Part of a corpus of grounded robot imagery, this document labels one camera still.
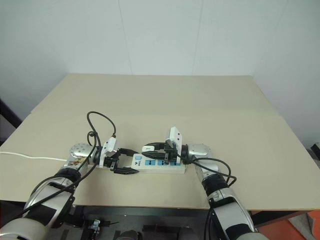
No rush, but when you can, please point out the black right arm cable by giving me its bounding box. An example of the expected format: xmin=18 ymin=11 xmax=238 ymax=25
xmin=183 ymin=157 xmax=237 ymax=240

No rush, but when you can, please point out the white power strip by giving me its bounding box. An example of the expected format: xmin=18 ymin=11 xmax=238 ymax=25
xmin=130 ymin=152 xmax=186 ymax=175

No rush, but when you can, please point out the grey object at wall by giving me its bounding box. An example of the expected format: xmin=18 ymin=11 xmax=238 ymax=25
xmin=309 ymin=141 xmax=320 ymax=176

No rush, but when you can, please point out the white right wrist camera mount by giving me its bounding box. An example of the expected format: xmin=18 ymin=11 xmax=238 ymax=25
xmin=167 ymin=126 xmax=184 ymax=165

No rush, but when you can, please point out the small silver metal part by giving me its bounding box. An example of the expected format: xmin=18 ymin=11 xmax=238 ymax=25
xmin=90 ymin=219 xmax=102 ymax=240

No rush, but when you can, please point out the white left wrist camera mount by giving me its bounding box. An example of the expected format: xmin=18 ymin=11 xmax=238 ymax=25
xmin=98 ymin=136 xmax=119 ymax=168

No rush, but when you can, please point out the white power strip cable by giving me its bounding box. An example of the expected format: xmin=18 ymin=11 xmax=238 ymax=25
xmin=0 ymin=151 xmax=69 ymax=162

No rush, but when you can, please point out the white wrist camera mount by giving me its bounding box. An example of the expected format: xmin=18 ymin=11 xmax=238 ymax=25
xmin=98 ymin=136 xmax=119 ymax=168
xmin=167 ymin=126 xmax=184 ymax=165

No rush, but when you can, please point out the black furniture edge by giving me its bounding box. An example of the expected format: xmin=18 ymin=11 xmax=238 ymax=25
xmin=0 ymin=97 xmax=23 ymax=148

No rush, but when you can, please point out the dark rounded shape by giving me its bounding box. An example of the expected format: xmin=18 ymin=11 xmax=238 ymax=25
xmin=119 ymin=230 xmax=141 ymax=240

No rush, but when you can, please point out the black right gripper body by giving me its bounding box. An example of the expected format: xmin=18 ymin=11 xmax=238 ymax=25
xmin=163 ymin=140 xmax=181 ymax=163

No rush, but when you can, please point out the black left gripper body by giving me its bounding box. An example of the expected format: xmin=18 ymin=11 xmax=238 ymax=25
xmin=103 ymin=148 xmax=124 ymax=174

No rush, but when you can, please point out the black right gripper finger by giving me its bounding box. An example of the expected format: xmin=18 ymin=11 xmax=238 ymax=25
xmin=142 ymin=141 xmax=166 ymax=151
xmin=143 ymin=150 xmax=167 ymax=160

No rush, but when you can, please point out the orange metal frame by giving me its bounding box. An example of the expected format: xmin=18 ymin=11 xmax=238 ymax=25
xmin=249 ymin=209 xmax=320 ymax=240

